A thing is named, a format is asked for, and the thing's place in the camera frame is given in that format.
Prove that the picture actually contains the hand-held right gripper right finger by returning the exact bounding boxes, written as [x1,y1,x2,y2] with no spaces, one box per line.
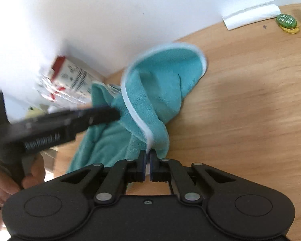
[150,150,237,204]

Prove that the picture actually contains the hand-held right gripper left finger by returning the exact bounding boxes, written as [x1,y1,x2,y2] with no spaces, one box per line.
[63,151,146,204]

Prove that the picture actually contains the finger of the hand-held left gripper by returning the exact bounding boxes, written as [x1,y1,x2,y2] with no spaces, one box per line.
[73,105,121,132]

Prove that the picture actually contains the teal towel with white trim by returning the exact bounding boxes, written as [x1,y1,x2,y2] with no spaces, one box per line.
[65,43,207,176]

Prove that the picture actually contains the person's left hand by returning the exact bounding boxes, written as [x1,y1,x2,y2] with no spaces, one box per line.
[0,154,46,208]

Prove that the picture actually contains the clear plastic bottle red label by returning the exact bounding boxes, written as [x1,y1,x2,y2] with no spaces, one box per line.
[32,72,91,106]

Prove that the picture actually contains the cream labelled drink cup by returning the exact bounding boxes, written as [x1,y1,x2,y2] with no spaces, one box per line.
[50,55,94,99]

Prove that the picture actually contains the folded white paper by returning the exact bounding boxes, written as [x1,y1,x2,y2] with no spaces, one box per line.
[222,0,282,31]

